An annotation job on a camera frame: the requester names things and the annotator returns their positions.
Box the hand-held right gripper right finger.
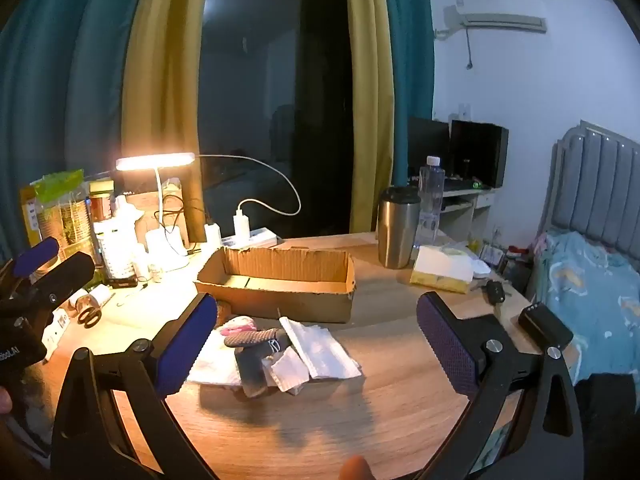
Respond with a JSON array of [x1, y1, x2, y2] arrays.
[[416, 290, 586, 480]]

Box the blue printed bedsheet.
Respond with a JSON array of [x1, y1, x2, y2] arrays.
[[531, 230, 640, 387]]

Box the white power strip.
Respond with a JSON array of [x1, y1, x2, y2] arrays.
[[220, 227, 279, 250]]

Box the green snack bag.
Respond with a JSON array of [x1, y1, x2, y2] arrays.
[[20, 169, 97, 267]]

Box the white perforated basket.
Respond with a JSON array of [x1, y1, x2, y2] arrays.
[[94, 220, 139, 281]]

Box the person's right hand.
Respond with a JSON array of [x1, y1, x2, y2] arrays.
[[340, 455, 376, 480]]

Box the white towel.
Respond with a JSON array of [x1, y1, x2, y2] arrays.
[[278, 316, 362, 380]]

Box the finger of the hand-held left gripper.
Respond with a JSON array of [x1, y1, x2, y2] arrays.
[[0, 252, 96, 318], [0, 236, 61, 292]]

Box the white plastic bottle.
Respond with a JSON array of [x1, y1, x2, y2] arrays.
[[114, 195, 146, 227]]

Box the black computer monitor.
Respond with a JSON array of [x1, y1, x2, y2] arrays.
[[407, 117, 451, 179], [447, 120, 510, 189]]

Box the steel tumbler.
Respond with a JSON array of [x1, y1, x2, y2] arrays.
[[377, 186, 422, 269]]

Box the clear plastic water bottle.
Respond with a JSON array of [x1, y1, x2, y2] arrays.
[[414, 155, 446, 252]]

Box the grey padded headboard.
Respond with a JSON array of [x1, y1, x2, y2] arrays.
[[537, 120, 640, 247]]

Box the cardboard box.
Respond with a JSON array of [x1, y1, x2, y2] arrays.
[[194, 246, 357, 324]]

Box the white computer desk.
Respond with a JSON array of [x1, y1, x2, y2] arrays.
[[439, 179, 499, 242]]

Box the yellow curtain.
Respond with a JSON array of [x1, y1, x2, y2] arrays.
[[120, 0, 217, 242], [345, 0, 397, 234]]

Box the white charging cable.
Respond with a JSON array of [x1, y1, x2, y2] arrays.
[[196, 154, 302, 217]]

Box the brown cardboard panel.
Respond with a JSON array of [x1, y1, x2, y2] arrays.
[[125, 177, 194, 249]]

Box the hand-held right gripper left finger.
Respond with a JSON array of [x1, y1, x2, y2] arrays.
[[51, 291, 221, 480]]

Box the yellow tissue pack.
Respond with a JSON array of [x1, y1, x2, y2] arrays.
[[410, 245, 475, 294]]

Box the white air conditioner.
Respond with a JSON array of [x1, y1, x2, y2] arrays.
[[434, 5, 549, 40]]

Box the black car key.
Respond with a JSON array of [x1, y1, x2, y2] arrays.
[[484, 280, 507, 307]]

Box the small white cloth pad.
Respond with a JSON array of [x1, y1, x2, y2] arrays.
[[270, 347, 311, 394]]

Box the white desk lamp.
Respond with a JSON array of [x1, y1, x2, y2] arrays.
[[116, 152, 197, 272]]

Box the grey knitted sock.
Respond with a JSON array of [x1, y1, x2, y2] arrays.
[[223, 327, 293, 398]]

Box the red jar with lid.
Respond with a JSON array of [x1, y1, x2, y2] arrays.
[[89, 180, 115, 222]]

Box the teal curtain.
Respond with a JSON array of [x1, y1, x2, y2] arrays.
[[382, 0, 435, 189], [0, 0, 157, 261]]

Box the brown handled scissors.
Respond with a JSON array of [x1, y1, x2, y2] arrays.
[[76, 305, 104, 330]]

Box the pink fluffy sock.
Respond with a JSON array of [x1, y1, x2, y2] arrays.
[[220, 316, 261, 337]]

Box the white thin cloth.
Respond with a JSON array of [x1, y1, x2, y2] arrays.
[[187, 330, 247, 389]]

